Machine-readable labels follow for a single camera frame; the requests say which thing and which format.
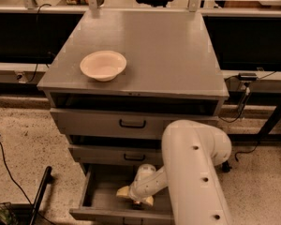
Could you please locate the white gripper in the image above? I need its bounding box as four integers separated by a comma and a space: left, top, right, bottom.
116, 164, 156, 206

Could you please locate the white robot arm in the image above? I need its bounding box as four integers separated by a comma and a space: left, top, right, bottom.
116, 120, 232, 225

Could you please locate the grey open bottom drawer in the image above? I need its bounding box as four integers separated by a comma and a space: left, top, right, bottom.
69, 164, 175, 225

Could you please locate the grey middle drawer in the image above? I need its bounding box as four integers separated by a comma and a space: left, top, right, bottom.
68, 144, 163, 166

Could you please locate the grey top drawer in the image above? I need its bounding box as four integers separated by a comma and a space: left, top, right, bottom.
51, 108, 218, 140

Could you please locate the grey drawer cabinet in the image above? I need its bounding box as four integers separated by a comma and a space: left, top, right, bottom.
37, 8, 230, 173

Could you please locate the black table leg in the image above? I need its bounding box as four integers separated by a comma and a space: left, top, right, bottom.
222, 161, 231, 173

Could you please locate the black stand leg left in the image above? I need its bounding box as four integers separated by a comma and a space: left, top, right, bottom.
29, 166, 52, 225

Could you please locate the white paper bowl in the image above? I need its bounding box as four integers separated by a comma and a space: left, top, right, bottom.
80, 51, 126, 82

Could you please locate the wire basket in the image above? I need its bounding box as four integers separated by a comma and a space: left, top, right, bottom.
0, 202, 19, 225

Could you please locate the black floor cable left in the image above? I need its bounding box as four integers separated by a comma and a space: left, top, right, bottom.
0, 139, 57, 225

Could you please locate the black wall cable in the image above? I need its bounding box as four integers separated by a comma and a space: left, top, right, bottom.
27, 3, 52, 83

